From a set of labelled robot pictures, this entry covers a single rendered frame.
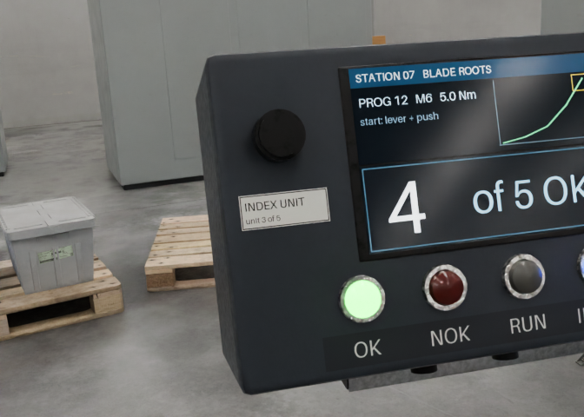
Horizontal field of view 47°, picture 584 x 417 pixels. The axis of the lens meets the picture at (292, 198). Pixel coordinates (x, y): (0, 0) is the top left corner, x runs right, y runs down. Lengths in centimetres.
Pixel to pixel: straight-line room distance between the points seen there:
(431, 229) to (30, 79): 1243
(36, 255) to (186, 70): 324
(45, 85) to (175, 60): 674
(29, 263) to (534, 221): 309
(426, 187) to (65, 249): 307
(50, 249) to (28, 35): 956
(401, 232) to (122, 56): 581
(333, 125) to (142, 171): 589
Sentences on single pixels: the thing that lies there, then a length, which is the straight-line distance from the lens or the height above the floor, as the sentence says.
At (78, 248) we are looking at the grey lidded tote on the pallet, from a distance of 341.
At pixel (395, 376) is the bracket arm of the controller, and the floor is 103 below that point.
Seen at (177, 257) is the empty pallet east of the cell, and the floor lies 14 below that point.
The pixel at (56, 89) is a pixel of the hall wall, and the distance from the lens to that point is 1277.
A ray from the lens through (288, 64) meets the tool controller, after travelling 38.
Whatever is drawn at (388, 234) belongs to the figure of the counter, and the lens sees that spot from 38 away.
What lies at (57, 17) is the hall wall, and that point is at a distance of 1277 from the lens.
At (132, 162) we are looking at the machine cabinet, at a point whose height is 25.
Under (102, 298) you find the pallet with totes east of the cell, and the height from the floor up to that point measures 10.
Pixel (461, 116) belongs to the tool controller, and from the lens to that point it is 41.
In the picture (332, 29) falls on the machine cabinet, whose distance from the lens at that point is 670.
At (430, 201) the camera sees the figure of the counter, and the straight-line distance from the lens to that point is 39.
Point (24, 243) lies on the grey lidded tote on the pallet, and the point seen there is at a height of 40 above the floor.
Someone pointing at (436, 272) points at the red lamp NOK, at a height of 113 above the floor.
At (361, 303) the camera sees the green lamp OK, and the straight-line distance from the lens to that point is 37.
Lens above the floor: 126
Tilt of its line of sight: 13 degrees down
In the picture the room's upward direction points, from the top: 3 degrees counter-clockwise
